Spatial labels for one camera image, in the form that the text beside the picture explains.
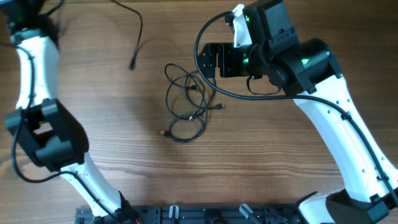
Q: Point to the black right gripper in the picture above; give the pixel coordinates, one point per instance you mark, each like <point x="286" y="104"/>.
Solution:
<point x="227" y="51"/>

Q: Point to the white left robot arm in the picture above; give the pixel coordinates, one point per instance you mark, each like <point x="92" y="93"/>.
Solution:
<point x="48" y="141"/>

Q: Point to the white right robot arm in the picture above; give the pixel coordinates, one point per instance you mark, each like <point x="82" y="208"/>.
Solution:
<point x="266" y="44"/>

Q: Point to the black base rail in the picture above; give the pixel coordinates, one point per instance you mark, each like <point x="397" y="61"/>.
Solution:
<point x="268" y="214"/>

